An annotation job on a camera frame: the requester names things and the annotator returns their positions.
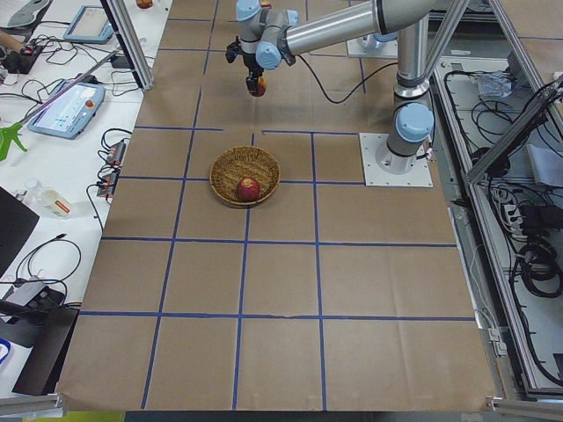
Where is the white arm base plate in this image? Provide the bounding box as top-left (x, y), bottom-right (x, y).
top-left (347, 37), bottom-right (398, 59)
top-left (359, 133), bottom-right (433, 188)

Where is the dark red apple in basket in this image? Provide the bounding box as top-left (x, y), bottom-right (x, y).
top-left (236, 177), bottom-right (260, 202)

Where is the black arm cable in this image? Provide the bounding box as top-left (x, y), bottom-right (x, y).
top-left (296, 52), bottom-right (399, 105)

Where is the red yellow apple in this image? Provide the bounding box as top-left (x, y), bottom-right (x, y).
top-left (251, 77), bottom-right (267, 98)

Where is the round woven wicker basket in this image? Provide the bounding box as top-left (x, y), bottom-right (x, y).
top-left (209, 146), bottom-right (281, 207)

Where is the aluminium frame rail right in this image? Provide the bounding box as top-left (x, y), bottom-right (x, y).
top-left (464, 76), bottom-right (562, 185)

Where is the near blue teach pendant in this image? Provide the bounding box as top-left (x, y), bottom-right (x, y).
top-left (27, 82), bottom-right (106, 140)

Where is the white power strip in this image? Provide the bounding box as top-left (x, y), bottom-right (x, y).
top-left (493, 186), bottom-right (526, 242)

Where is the green handled reacher tool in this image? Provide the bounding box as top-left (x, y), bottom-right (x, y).
top-left (0, 47), bottom-right (121, 161)

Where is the black monitor corner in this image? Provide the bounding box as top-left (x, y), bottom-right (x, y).
top-left (0, 188), bottom-right (40, 275)

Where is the crumpled white paper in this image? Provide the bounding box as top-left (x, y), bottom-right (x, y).
top-left (473, 71), bottom-right (512, 98)

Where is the clear plastic bottle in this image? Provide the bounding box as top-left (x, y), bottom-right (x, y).
top-left (24, 178), bottom-right (72, 219)

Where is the aluminium frame post left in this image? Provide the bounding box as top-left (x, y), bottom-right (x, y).
top-left (100, 0), bottom-right (155, 91)

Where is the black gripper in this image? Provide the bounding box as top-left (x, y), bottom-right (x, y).
top-left (225, 37), bottom-right (264, 93)

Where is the far blue teach pendant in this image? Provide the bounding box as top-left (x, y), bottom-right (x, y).
top-left (62, 5), bottom-right (113, 44)

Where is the blue teach pendant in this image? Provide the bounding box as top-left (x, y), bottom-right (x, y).
top-left (27, 82), bottom-right (106, 140)
top-left (62, 5), bottom-right (113, 44)

